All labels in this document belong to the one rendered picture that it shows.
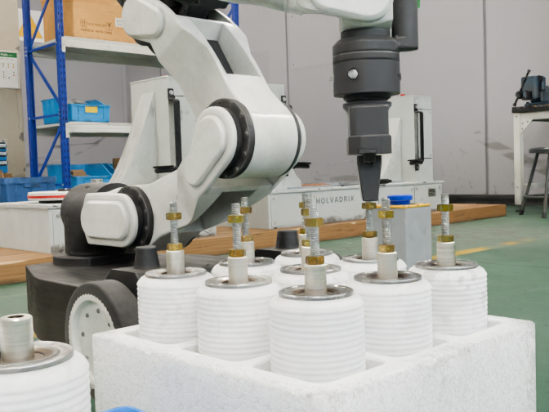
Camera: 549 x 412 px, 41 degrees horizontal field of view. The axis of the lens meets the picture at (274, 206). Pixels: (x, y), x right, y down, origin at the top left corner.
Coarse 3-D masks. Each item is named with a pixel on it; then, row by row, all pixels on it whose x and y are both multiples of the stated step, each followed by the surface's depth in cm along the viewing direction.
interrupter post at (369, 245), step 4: (364, 240) 97; (368, 240) 96; (372, 240) 96; (376, 240) 97; (364, 244) 97; (368, 244) 96; (372, 244) 96; (376, 244) 97; (364, 248) 97; (368, 248) 96; (372, 248) 96; (376, 248) 97; (364, 252) 97; (368, 252) 97; (372, 252) 96; (376, 252) 97; (364, 256) 97; (368, 256) 97; (372, 256) 96; (376, 256) 97
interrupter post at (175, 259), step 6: (168, 252) 89; (174, 252) 88; (180, 252) 89; (168, 258) 89; (174, 258) 89; (180, 258) 89; (168, 264) 89; (174, 264) 89; (180, 264) 89; (168, 270) 89; (174, 270) 89; (180, 270) 89
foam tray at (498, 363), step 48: (96, 336) 89; (432, 336) 83; (480, 336) 82; (528, 336) 88; (96, 384) 90; (144, 384) 82; (192, 384) 76; (240, 384) 70; (288, 384) 66; (336, 384) 66; (384, 384) 68; (432, 384) 74; (480, 384) 80; (528, 384) 88
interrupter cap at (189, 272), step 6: (156, 270) 92; (162, 270) 92; (186, 270) 92; (192, 270) 91; (198, 270) 91; (204, 270) 90; (150, 276) 87; (156, 276) 86; (162, 276) 86; (168, 276) 86; (174, 276) 86; (180, 276) 86; (186, 276) 86; (192, 276) 87
